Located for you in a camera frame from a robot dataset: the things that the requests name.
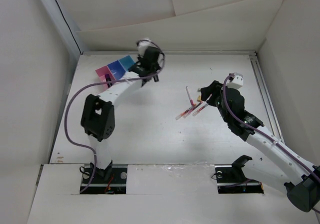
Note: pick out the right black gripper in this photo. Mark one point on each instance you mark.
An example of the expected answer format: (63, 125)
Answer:
(215, 88)

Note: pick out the light blue drawer box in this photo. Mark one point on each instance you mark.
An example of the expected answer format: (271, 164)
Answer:
(127, 62)

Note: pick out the white marker pink cap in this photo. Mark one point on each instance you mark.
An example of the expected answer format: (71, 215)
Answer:
(189, 96)

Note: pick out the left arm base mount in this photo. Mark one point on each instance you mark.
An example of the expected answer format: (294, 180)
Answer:
(109, 181)

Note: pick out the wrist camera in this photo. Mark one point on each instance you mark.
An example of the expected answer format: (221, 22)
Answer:
(236, 81)
(142, 45)

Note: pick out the purple-blue drawer box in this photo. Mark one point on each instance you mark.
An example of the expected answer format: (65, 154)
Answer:
(117, 70)

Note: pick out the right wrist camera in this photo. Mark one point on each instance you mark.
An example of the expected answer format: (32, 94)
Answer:
(236, 81)

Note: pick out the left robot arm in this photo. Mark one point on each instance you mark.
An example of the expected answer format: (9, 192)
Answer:
(98, 117)

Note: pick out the pink tip dark refill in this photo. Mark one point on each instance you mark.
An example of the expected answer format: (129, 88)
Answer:
(192, 109)

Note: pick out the red gel pen refill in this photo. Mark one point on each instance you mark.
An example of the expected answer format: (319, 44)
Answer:
(199, 110)

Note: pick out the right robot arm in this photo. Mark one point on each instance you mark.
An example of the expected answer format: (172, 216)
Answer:
(278, 167)

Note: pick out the purple cap black highlighter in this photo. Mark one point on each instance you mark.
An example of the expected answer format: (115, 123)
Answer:
(108, 80)

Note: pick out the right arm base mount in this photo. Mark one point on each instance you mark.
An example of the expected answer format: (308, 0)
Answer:
(230, 178)

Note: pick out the pink drawer box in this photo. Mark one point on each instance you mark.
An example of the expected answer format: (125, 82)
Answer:
(102, 71)

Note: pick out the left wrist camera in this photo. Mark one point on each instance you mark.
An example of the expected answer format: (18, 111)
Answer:
(142, 45)

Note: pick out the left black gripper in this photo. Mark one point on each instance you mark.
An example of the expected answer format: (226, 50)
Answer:
(157, 68)

